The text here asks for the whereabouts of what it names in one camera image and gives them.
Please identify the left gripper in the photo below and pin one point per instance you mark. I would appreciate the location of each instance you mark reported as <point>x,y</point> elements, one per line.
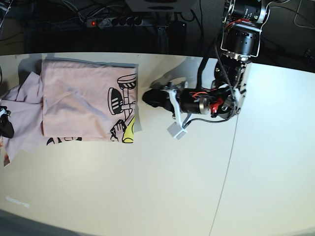
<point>216,102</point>

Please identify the pink T-shirt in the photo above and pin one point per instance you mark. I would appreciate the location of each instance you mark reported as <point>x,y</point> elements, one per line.
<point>71,101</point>

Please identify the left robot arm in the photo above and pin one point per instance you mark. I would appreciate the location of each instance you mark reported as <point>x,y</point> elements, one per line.
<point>237,41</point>

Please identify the black power adapter box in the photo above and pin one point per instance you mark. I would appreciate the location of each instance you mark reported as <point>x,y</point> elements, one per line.
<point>177,37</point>

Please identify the white table sticker label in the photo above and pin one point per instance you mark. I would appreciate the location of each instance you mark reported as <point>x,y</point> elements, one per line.
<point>15,201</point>

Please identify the white power strip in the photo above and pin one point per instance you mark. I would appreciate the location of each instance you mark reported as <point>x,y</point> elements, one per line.
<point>114,22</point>

